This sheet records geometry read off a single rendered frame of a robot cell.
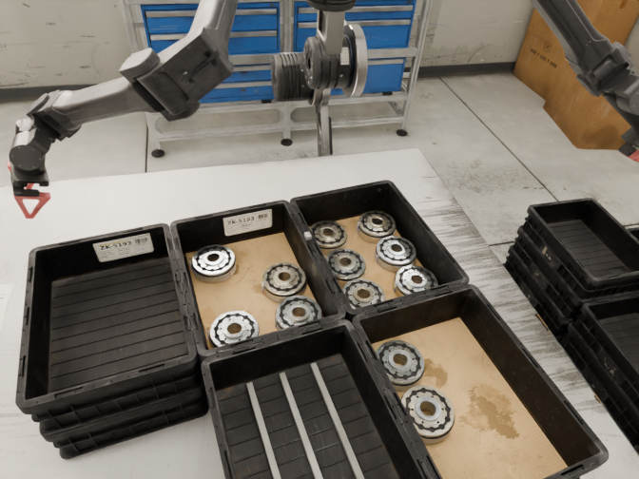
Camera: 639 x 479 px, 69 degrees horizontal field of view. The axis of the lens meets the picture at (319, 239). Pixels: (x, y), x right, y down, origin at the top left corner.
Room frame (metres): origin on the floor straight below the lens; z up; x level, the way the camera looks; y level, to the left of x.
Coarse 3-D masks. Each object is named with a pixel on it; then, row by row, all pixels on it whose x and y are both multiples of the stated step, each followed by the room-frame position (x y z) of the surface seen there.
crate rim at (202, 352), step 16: (240, 208) 0.88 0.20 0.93; (256, 208) 0.89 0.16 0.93; (288, 208) 0.90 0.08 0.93; (176, 224) 0.81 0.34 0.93; (176, 240) 0.77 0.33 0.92; (304, 240) 0.79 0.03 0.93; (176, 256) 0.71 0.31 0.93; (320, 272) 0.69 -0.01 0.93; (192, 304) 0.58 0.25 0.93; (336, 304) 0.60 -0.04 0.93; (192, 320) 0.54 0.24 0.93; (320, 320) 0.56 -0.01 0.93; (336, 320) 0.56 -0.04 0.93; (256, 336) 0.51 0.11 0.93; (272, 336) 0.51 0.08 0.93; (208, 352) 0.47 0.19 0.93; (224, 352) 0.47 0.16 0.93
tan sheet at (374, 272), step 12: (348, 228) 0.95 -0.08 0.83; (348, 240) 0.90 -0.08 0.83; (360, 240) 0.91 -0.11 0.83; (360, 252) 0.86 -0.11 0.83; (372, 252) 0.86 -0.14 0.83; (372, 264) 0.82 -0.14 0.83; (420, 264) 0.83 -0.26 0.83; (372, 276) 0.78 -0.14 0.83; (384, 276) 0.78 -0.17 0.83; (384, 288) 0.74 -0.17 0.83
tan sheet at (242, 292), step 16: (256, 240) 0.88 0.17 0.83; (272, 240) 0.88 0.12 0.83; (192, 256) 0.80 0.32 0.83; (240, 256) 0.82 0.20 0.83; (256, 256) 0.82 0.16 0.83; (272, 256) 0.82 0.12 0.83; (288, 256) 0.83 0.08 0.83; (192, 272) 0.75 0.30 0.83; (240, 272) 0.76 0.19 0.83; (256, 272) 0.77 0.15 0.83; (208, 288) 0.70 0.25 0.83; (224, 288) 0.71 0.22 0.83; (240, 288) 0.71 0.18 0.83; (256, 288) 0.71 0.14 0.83; (208, 304) 0.66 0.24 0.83; (224, 304) 0.66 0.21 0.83; (240, 304) 0.66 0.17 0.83; (256, 304) 0.67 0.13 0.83; (272, 304) 0.67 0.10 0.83; (208, 320) 0.61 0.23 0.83; (272, 320) 0.62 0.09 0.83
